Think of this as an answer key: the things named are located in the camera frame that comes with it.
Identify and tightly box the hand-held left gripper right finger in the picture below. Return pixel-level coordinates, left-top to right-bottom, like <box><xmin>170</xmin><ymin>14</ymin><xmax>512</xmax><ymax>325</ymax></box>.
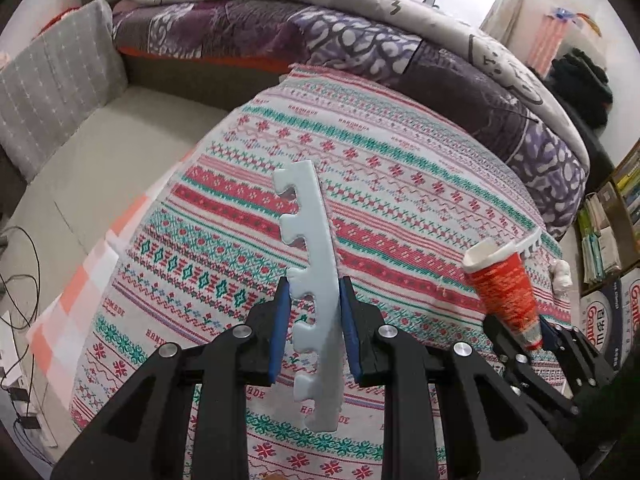
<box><xmin>338</xmin><ymin>277</ymin><xmax>582</xmax><ymax>480</ymax></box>

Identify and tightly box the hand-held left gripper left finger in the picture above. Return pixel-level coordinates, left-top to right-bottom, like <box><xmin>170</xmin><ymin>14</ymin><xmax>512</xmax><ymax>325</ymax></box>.
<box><xmin>50</xmin><ymin>276</ymin><xmax>292</xmax><ymax>480</ymax></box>

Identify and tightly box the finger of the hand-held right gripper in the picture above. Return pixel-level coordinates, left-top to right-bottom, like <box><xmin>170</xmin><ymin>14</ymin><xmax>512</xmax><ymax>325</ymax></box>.
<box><xmin>482</xmin><ymin>315</ymin><xmax>577</xmax><ymax>414</ymax></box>
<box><xmin>542</xmin><ymin>323</ymin><xmax>617</xmax><ymax>399</ymax></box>

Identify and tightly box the crushed red paper cup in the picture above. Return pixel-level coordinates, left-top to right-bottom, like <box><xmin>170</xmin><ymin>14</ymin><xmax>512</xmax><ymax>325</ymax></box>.
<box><xmin>461</xmin><ymin>240</ymin><xmax>546</xmax><ymax>352</ymax></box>

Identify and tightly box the blue printed carton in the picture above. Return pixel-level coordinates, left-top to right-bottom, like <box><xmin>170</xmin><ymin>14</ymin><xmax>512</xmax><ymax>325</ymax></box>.
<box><xmin>580</xmin><ymin>267</ymin><xmax>640</xmax><ymax>372</ymax></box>

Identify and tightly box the white crumpled tissue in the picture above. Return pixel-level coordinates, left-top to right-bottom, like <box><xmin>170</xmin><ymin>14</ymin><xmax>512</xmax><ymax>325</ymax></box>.
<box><xmin>547</xmin><ymin>258</ymin><xmax>574</xmax><ymax>294</ymax></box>

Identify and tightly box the stack of books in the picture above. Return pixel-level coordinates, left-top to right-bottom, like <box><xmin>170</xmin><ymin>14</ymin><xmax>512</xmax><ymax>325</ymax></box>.
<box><xmin>575</xmin><ymin>180</ymin><xmax>624</xmax><ymax>287</ymax></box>

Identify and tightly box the patterned red green tablecloth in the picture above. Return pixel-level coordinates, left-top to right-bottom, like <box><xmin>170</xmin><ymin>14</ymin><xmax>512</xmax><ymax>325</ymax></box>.
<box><xmin>70</xmin><ymin>62</ymin><xmax>573</xmax><ymax>480</ymax></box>

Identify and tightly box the wooden bookshelf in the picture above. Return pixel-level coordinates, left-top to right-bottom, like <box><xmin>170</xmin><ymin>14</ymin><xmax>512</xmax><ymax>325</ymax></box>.
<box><xmin>607</xmin><ymin>140</ymin><xmax>640</xmax><ymax>227</ymax></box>

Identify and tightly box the orange white checked cloth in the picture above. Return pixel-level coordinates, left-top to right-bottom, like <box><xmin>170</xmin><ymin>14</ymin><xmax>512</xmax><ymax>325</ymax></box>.
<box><xmin>27</xmin><ymin>147</ymin><xmax>201</xmax><ymax>386</ymax></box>

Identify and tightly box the dark low cabinet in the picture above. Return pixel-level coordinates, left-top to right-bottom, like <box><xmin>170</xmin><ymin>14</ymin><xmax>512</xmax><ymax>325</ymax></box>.
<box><xmin>570</xmin><ymin>105</ymin><xmax>617</xmax><ymax>196</ymax></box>

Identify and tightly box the white power strip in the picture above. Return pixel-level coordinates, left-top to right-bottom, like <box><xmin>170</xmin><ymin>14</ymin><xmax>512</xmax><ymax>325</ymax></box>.
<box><xmin>0</xmin><ymin>310</ymin><xmax>32</xmax><ymax>392</ymax></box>

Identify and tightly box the orange bed sheet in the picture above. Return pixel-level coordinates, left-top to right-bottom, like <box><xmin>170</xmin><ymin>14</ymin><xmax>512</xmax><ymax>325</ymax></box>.
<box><xmin>120</xmin><ymin>45</ymin><xmax>296</xmax><ymax>74</ymax></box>

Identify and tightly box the pile of black clothes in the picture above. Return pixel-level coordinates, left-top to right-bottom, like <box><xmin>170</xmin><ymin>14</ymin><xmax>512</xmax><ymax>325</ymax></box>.
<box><xmin>550</xmin><ymin>47</ymin><xmax>614</xmax><ymax>131</ymax></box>

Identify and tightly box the purple patterned quilt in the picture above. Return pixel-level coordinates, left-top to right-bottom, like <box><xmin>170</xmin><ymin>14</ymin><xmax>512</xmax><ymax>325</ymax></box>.
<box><xmin>111</xmin><ymin>0</ymin><xmax>591</xmax><ymax>241</ymax></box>

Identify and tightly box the pink striped cloth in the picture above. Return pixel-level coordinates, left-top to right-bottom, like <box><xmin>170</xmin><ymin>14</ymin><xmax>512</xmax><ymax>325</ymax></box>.
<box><xmin>527</xmin><ymin>9</ymin><xmax>572</xmax><ymax>79</ymax></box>

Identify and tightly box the grey checked pillow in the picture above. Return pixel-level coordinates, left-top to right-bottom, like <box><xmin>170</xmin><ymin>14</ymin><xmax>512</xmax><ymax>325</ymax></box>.
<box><xmin>0</xmin><ymin>0</ymin><xmax>128</xmax><ymax>183</ymax></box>

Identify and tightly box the cream curtain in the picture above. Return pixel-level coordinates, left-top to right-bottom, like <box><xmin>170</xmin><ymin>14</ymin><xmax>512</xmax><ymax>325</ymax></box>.
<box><xmin>480</xmin><ymin>0</ymin><xmax>532</xmax><ymax>46</ymax></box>

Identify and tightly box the black cable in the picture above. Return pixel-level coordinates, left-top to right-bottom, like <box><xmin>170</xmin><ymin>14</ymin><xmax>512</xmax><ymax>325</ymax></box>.
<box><xmin>0</xmin><ymin>225</ymin><xmax>45</xmax><ymax>376</ymax></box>

